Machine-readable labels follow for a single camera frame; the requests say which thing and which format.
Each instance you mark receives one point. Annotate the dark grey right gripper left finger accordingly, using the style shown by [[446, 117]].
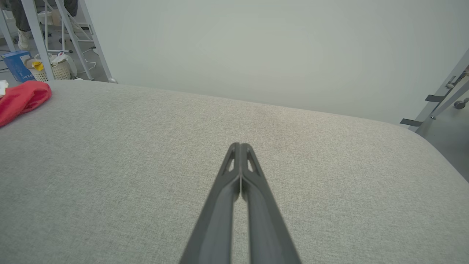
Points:
[[216, 220]]

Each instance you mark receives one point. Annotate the grey fabric sofa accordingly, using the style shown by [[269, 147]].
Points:
[[146, 176]]

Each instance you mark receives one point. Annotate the white perforated laundry basket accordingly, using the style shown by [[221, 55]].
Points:
[[60, 70]]

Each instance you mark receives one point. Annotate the dark trouser leg of person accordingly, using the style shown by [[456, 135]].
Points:
[[20, 14]]

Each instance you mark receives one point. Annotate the grey caster wheel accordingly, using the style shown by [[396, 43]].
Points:
[[461, 104]]

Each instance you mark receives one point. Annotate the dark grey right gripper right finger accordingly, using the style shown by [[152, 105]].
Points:
[[267, 227]]

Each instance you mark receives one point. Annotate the red and white basketball jersey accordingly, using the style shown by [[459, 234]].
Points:
[[22, 99]]

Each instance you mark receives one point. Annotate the small white cloth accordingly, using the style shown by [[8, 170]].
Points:
[[3, 88]]

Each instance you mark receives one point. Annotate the blue cardboard box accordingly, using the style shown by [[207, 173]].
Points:
[[16, 66]]

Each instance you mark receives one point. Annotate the white sneaker of person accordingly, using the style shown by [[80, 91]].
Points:
[[23, 40]]

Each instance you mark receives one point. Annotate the yellow item in basket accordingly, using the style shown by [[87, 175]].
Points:
[[37, 66]]

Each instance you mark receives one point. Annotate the white stepladder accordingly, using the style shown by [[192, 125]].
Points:
[[65, 33]]

